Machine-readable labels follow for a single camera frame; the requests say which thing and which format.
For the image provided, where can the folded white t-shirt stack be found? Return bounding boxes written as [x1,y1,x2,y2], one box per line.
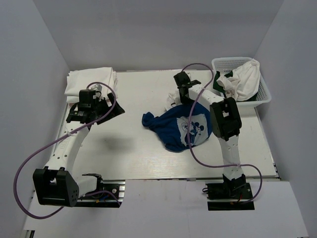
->
[64,67,118,104]

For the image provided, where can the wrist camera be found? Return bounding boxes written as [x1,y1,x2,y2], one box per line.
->
[186,71,194,80]
[87,83,103,93]

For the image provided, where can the white t-shirt green trim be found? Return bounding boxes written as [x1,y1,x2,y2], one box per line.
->
[212,58,261,102]

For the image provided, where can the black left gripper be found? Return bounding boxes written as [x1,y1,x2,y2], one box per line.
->
[92,93,125,124]

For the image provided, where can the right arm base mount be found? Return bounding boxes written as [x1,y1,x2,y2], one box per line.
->
[202,183,255,211]

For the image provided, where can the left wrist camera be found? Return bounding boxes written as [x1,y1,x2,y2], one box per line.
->
[87,83,103,93]

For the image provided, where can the white t-shirt black print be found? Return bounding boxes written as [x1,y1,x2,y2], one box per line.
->
[164,90,182,111]

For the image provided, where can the white plastic laundry basket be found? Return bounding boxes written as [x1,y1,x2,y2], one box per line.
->
[211,57,271,108]

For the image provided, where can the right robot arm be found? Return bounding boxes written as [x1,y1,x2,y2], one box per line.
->
[174,71,246,198]

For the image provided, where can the blue Mickey Mouse t-shirt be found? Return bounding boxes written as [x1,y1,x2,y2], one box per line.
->
[142,103,212,152]

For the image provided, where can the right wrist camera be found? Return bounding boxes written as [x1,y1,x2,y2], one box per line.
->
[186,71,194,80]

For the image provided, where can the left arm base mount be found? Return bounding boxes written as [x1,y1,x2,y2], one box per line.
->
[75,180,125,208]

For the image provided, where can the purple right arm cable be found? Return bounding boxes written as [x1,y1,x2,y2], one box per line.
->
[182,63,262,203]

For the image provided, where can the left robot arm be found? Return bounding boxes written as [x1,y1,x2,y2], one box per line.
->
[33,89,125,207]

